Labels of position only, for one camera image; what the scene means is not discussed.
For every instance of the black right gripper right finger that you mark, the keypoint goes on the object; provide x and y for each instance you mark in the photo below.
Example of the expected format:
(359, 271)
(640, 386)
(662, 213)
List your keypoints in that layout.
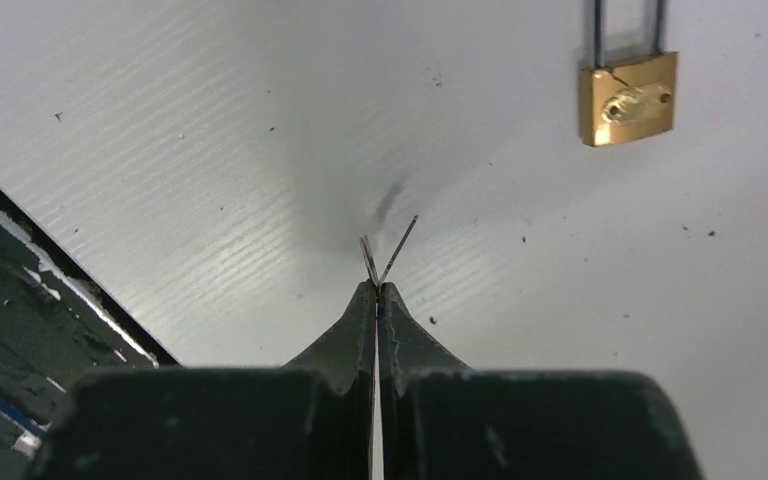
(442, 419)

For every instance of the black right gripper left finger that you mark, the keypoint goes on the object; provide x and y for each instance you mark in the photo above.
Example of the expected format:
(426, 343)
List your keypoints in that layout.
(311, 418)

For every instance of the small brass padlock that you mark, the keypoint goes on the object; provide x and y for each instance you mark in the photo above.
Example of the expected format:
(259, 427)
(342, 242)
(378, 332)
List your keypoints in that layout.
(630, 100)

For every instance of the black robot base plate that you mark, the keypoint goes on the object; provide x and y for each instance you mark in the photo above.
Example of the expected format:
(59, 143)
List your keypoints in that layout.
(56, 324)

